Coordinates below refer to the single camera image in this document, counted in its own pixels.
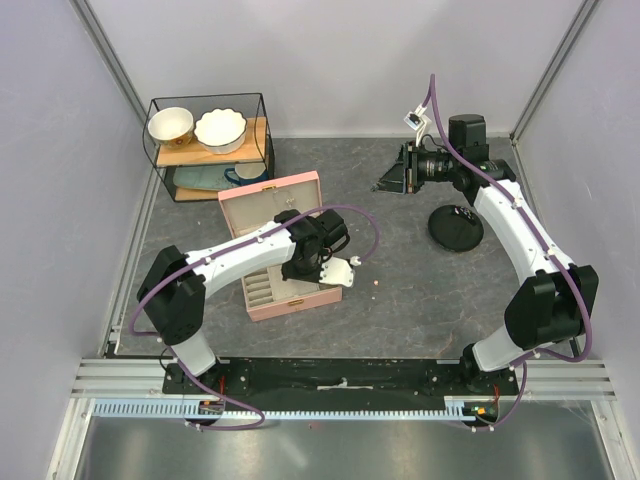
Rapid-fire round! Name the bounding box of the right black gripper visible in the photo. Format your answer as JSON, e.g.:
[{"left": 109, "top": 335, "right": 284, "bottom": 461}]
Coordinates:
[{"left": 371, "top": 140, "right": 461, "bottom": 195}]

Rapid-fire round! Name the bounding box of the pink jewelry box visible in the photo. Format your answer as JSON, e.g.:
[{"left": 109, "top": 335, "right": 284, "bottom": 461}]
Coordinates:
[{"left": 217, "top": 170, "right": 344, "bottom": 322}]

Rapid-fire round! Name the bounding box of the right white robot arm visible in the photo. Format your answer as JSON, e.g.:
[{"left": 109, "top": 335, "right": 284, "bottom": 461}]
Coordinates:
[{"left": 375, "top": 108, "right": 599, "bottom": 394}]

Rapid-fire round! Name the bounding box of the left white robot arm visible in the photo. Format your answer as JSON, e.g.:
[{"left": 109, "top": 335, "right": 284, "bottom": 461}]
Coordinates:
[{"left": 137, "top": 209, "right": 354, "bottom": 393}]

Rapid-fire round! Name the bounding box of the black round stand base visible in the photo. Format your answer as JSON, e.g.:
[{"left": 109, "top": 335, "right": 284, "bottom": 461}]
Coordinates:
[{"left": 427, "top": 205, "right": 484, "bottom": 253}]

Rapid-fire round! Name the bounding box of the blue mug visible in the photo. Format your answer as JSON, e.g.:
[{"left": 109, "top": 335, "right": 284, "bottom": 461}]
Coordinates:
[{"left": 224, "top": 163, "right": 268, "bottom": 186}]

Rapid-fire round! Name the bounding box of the floral light blue plate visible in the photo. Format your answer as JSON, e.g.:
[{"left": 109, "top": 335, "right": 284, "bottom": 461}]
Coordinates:
[{"left": 173, "top": 165, "right": 233, "bottom": 191}]

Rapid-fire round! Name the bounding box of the white scalloped bowl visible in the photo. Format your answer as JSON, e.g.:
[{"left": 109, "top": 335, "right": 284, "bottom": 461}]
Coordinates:
[{"left": 194, "top": 108, "right": 248, "bottom": 155}]

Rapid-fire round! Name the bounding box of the white round bowl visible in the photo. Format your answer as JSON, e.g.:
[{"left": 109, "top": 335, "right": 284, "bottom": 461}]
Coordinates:
[{"left": 147, "top": 107, "right": 195, "bottom": 149}]

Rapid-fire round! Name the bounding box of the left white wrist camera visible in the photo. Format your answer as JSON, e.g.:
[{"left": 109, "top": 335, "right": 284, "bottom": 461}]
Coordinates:
[{"left": 319, "top": 256, "right": 362, "bottom": 288}]

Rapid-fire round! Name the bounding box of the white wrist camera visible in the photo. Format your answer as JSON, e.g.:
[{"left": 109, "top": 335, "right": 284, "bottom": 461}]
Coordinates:
[
  {"left": 319, "top": 256, "right": 362, "bottom": 288},
  {"left": 404, "top": 105, "right": 432, "bottom": 147}
]

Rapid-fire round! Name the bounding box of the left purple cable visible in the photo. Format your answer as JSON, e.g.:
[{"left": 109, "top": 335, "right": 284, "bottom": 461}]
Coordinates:
[{"left": 128, "top": 204, "right": 380, "bottom": 431}]

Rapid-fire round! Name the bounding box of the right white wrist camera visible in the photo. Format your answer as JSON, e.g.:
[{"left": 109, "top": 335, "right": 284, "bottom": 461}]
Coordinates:
[{"left": 404, "top": 105, "right": 432, "bottom": 147}]

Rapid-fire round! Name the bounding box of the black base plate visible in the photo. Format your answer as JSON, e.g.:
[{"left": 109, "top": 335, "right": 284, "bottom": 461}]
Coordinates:
[{"left": 162, "top": 355, "right": 521, "bottom": 407}]

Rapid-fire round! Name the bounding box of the black wire shelf rack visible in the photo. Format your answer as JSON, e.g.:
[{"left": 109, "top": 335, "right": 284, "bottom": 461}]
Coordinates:
[{"left": 142, "top": 92, "right": 275, "bottom": 203}]

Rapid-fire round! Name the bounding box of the grey slotted cable duct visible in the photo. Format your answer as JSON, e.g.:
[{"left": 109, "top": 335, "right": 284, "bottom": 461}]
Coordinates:
[{"left": 93, "top": 398, "right": 476, "bottom": 421}]

